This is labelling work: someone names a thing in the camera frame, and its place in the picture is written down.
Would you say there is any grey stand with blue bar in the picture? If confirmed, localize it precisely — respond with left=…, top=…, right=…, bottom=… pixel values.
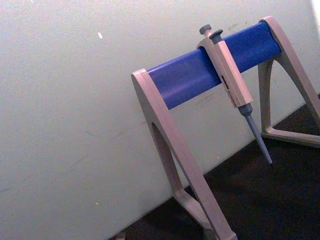
left=130, top=15, right=320, bottom=240

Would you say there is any grey pipette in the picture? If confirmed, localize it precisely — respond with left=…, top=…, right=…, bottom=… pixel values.
left=196, top=23, right=274, bottom=170

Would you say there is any black table cloth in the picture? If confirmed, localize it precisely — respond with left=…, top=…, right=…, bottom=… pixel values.
left=124, top=93, right=320, bottom=240

